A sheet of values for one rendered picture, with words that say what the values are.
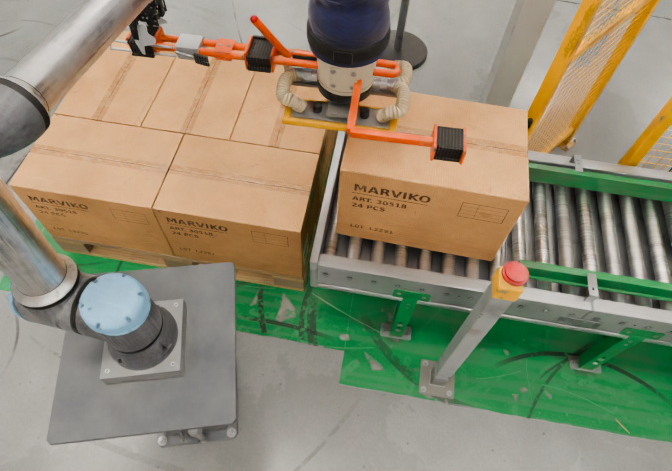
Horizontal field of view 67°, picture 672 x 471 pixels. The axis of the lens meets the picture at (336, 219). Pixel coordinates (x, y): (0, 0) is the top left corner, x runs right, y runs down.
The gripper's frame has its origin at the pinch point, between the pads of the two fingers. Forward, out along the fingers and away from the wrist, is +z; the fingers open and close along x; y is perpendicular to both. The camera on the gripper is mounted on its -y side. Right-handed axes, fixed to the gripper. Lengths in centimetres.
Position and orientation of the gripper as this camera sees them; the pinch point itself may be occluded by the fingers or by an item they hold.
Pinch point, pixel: (147, 40)
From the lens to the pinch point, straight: 168.3
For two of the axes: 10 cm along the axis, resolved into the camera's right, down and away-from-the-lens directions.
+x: 1.6, -8.3, 5.4
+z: -0.3, 5.4, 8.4
